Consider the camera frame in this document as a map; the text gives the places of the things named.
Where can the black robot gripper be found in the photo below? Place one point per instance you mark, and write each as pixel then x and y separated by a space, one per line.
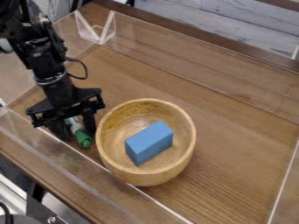
pixel 66 101

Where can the green and white marker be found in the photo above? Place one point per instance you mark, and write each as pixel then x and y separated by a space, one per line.
pixel 78 131

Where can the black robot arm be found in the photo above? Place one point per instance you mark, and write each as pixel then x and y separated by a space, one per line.
pixel 29 31

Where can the brown wooden bowl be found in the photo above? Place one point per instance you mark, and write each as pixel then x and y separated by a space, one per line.
pixel 123 121

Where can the blue rectangular block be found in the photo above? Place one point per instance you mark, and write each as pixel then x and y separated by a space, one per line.
pixel 149 142

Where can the black metal table bracket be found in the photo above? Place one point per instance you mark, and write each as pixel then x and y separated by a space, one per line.
pixel 37 209

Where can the clear acrylic tray wall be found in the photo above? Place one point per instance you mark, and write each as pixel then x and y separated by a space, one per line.
pixel 135 55

